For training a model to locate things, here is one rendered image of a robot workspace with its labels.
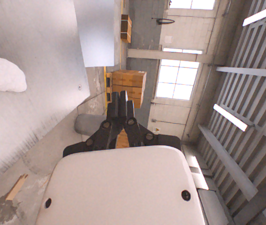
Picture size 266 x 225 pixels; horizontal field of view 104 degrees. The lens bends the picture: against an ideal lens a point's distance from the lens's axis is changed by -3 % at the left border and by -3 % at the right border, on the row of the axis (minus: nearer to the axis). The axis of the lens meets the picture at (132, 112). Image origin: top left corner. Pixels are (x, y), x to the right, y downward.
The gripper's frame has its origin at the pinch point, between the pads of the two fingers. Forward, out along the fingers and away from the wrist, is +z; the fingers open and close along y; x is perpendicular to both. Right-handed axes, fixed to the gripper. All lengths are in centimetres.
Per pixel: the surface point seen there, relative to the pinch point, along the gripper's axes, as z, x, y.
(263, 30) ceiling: 293, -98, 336
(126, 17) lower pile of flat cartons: 397, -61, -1
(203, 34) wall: 428, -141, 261
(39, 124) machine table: 7.4, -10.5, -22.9
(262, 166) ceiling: 25, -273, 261
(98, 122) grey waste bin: 86, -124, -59
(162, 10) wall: 494, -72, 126
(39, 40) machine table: 20.5, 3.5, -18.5
